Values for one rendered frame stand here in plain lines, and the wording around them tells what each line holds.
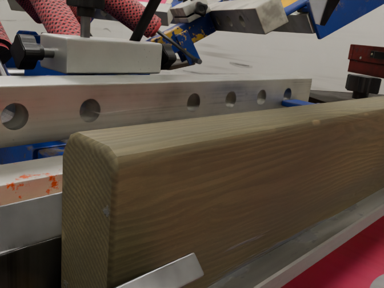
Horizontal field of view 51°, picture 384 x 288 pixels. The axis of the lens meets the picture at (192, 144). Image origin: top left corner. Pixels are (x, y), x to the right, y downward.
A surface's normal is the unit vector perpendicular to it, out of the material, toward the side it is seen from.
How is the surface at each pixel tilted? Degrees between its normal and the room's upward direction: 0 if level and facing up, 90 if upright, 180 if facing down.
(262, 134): 63
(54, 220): 45
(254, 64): 90
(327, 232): 0
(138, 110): 90
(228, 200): 90
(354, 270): 0
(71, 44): 90
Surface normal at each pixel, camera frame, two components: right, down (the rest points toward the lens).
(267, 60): -0.69, 0.13
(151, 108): 0.71, 0.26
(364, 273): 0.10, -0.96
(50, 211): 0.57, -0.50
